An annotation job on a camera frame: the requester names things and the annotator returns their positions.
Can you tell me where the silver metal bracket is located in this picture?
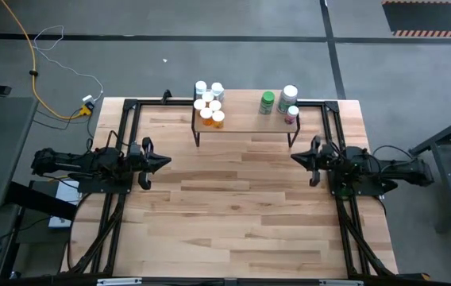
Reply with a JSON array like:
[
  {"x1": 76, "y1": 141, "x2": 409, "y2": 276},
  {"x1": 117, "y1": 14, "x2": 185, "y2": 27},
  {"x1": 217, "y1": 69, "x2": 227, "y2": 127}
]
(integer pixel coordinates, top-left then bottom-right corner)
[
  {"x1": 97, "y1": 277, "x2": 143, "y2": 286},
  {"x1": 319, "y1": 279, "x2": 364, "y2": 286}
]

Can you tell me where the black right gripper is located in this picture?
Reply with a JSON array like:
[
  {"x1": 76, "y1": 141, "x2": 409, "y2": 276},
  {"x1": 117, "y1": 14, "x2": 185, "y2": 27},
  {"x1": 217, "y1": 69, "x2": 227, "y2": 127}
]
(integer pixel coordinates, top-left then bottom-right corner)
[{"x1": 290, "y1": 135, "x2": 348, "y2": 187}]

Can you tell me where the orange black clamp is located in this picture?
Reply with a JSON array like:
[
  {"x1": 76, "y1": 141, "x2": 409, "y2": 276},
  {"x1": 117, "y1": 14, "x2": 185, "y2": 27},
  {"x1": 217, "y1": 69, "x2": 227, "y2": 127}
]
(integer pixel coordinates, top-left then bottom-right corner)
[{"x1": 398, "y1": 272, "x2": 433, "y2": 282}]

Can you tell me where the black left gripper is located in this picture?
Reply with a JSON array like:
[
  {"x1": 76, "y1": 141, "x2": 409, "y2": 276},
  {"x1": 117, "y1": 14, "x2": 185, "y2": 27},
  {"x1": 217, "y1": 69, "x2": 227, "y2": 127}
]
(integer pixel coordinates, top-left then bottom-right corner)
[{"x1": 124, "y1": 137, "x2": 172, "y2": 191}]

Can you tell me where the yellow extension cable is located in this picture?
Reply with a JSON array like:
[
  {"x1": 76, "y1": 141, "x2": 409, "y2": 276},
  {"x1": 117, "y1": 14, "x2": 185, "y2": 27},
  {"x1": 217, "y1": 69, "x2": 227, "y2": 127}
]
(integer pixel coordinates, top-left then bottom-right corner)
[{"x1": 0, "y1": 0, "x2": 94, "y2": 121}]

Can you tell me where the thin white cable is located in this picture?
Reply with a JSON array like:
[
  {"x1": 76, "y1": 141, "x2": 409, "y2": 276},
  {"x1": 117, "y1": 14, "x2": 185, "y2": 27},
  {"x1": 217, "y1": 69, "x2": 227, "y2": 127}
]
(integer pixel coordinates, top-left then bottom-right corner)
[{"x1": 33, "y1": 25, "x2": 105, "y2": 102}]

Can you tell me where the white power supply box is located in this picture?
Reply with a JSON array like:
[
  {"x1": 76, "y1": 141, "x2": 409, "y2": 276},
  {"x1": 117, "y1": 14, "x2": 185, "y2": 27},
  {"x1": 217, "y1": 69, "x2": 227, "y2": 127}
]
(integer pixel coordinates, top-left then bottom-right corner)
[{"x1": 48, "y1": 178, "x2": 83, "y2": 230}]

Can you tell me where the black mat striped edge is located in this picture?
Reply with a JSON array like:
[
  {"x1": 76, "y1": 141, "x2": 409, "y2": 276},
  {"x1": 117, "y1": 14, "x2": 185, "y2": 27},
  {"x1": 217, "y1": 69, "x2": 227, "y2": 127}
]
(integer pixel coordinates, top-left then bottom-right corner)
[{"x1": 381, "y1": 0, "x2": 451, "y2": 39}]

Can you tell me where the black aluminium rig frame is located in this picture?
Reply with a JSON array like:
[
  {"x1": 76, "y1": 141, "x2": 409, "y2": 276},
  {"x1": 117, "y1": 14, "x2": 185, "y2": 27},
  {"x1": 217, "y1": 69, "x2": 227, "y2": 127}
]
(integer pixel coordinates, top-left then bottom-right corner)
[{"x1": 60, "y1": 97, "x2": 399, "y2": 279}]

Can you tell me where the black beam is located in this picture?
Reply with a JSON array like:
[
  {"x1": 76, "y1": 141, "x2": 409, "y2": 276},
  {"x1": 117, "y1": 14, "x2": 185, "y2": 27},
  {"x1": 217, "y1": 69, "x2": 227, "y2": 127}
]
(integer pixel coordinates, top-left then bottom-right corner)
[{"x1": 5, "y1": 181, "x2": 79, "y2": 222}]

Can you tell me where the pink bottle white cap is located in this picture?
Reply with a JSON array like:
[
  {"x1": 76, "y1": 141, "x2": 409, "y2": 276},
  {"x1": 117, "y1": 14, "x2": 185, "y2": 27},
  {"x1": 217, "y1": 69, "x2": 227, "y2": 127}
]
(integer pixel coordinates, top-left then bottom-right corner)
[{"x1": 283, "y1": 105, "x2": 300, "y2": 126}]

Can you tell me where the small raised wooden shelf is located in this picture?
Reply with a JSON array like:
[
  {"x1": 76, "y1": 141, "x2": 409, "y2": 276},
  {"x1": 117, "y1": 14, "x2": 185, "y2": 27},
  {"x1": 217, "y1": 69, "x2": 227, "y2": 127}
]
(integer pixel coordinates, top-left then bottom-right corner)
[{"x1": 191, "y1": 83, "x2": 302, "y2": 148}]

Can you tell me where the large green bottle white cap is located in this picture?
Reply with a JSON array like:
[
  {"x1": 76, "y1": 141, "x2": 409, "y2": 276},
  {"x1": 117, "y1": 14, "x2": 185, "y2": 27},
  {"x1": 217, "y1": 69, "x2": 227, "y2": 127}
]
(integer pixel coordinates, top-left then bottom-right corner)
[{"x1": 276, "y1": 84, "x2": 299, "y2": 115}]

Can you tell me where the gray table frame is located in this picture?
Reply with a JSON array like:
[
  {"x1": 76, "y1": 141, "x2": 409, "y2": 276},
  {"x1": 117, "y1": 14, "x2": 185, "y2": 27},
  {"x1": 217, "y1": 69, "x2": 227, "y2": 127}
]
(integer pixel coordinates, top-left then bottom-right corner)
[{"x1": 407, "y1": 109, "x2": 451, "y2": 234}]

